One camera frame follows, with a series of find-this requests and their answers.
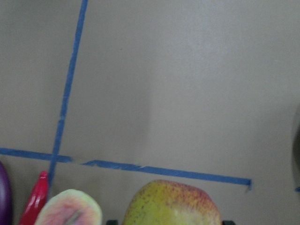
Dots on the yellow-red pomegranate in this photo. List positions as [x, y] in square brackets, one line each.
[163, 202]

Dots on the green-pink peach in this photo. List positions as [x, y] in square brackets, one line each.
[70, 207]

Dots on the red chili pepper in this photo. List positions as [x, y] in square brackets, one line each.
[36, 200]

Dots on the purple eggplant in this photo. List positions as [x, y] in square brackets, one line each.
[6, 212]

